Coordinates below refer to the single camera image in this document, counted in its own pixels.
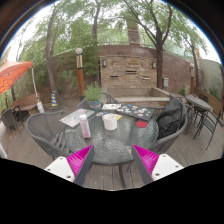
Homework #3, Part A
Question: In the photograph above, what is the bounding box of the white printed booklet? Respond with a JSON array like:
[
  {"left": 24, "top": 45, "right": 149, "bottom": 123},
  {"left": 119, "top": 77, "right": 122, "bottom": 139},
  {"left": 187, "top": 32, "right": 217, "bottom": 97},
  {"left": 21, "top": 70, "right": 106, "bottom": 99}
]
[{"left": 101, "top": 103, "right": 123, "bottom": 112}]

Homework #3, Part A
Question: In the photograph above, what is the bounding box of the grey wicker armchair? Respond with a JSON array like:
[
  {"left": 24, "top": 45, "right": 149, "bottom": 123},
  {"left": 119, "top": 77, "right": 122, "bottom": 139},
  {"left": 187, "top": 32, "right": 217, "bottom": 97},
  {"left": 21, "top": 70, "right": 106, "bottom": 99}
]
[
  {"left": 148, "top": 95, "right": 191, "bottom": 155},
  {"left": 25, "top": 109, "right": 84, "bottom": 161},
  {"left": 77, "top": 92, "right": 119, "bottom": 110}
]

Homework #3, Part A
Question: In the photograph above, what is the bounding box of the orange patio umbrella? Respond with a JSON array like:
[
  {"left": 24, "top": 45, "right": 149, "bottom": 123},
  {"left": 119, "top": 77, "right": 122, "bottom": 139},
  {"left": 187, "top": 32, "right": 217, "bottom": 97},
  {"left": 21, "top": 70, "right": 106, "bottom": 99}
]
[{"left": 0, "top": 59, "right": 34, "bottom": 96}]

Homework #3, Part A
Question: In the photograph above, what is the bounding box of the wooden bench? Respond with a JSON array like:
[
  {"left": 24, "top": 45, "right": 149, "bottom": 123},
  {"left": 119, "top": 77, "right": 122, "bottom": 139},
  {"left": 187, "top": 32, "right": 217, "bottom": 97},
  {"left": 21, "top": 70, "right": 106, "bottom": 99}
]
[{"left": 11, "top": 93, "right": 39, "bottom": 113}]

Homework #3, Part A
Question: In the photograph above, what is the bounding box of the white ceramic mug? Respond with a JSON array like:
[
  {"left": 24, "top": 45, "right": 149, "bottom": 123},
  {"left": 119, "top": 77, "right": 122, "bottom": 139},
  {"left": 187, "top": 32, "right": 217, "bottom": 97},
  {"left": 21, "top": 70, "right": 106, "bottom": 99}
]
[{"left": 101, "top": 113, "right": 119, "bottom": 131}]

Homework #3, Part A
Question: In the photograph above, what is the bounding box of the flat round red coaster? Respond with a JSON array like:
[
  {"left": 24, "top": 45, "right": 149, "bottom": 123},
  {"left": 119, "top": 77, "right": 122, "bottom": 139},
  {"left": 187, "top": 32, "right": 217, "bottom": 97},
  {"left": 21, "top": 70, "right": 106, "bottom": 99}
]
[{"left": 135, "top": 120, "right": 148, "bottom": 129}]

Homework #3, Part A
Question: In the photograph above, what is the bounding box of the green plant in teal pot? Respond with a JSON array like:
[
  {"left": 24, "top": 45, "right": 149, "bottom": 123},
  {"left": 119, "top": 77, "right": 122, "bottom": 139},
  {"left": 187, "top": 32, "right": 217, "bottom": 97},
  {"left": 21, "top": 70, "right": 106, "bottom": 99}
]
[{"left": 83, "top": 81, "right": 104, "bottom": 112}]

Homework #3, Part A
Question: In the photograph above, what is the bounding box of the black laptop with stickers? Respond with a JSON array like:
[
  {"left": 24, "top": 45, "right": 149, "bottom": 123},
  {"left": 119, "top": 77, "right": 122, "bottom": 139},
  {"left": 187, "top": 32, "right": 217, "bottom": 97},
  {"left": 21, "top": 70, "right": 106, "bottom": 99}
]
[{"left": 115, "top": 103, "right": 156, "bottom": 122}]

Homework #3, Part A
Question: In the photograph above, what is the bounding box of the black metal chair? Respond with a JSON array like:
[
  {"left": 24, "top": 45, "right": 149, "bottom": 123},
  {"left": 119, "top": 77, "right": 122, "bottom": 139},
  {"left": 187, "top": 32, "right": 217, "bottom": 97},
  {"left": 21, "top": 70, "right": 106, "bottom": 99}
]
[{"left": 196, "top": 109, "right": 223, "bottom": 151}]

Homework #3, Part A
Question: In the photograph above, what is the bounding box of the pink bottle with white cap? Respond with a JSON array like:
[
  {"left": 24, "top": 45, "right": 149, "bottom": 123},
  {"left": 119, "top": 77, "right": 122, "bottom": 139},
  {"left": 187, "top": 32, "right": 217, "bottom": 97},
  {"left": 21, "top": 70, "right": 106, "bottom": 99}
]
[{"left": 79, "top": 113, "right": 92, "bottom": 139}]

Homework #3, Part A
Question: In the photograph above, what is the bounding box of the silver laptop with stickers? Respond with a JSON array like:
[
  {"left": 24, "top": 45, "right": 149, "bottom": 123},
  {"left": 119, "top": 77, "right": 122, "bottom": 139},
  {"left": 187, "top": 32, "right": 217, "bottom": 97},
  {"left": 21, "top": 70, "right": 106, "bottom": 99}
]
[{"left": 59, "top": 108, "right": 97, "bottom": 129}]

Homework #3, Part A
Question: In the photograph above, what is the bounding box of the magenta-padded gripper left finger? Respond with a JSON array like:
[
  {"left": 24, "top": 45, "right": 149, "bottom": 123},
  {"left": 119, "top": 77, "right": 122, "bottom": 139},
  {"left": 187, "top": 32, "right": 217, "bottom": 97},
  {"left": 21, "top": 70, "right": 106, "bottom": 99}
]
[{"left": 44, "top": 144, "right": 96, "bottom": 187}]

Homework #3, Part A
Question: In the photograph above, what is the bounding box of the dark grey jacket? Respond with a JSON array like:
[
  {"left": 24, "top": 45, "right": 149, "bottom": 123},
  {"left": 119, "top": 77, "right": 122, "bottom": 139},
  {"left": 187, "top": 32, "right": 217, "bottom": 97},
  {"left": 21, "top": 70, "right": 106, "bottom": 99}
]
[{"left": 155, "top": 97, "right": 188, "bottom": 140}]

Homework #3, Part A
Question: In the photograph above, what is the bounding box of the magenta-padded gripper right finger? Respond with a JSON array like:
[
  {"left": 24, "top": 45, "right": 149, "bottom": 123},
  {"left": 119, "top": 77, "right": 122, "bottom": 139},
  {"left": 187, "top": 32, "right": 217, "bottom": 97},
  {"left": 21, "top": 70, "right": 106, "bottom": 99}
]
[{"left": 130, "top": 144, "right": 185, "bottom": 186}]

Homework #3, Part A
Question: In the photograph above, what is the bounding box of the wooden lamp post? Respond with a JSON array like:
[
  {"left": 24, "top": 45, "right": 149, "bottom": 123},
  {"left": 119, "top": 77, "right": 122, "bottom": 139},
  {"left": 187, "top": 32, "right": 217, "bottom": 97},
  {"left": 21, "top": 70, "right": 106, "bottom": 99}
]
[
  {"left": 189, "top": 63, "right": 196, "bottom": 95},
  {"left": 74, "top": 47, "right": 86, "bottom": 101}
]

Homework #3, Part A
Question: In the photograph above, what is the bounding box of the dark wicker chair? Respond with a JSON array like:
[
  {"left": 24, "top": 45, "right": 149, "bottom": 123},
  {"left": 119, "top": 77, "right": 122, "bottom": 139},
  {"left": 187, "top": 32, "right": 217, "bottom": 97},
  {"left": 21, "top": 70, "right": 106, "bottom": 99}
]
[{"left": 0, "top": 108, "right": 21, "bottom": 134}]

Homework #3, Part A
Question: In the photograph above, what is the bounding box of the small round dark table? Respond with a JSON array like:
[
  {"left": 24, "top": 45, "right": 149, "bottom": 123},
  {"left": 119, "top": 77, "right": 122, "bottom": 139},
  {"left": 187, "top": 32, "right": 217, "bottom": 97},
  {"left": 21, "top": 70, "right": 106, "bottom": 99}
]
[{"left": 184, "top": 93, "right": 213, "bottom": 134}]

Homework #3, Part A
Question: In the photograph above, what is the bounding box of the yellow blue striped cone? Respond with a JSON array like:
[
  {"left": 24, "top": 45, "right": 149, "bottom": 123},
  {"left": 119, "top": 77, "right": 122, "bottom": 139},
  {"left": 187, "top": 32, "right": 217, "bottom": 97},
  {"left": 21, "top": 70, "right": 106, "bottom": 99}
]
[{"left": 50, "top": 90, "right": 60, "bottom": 108}]

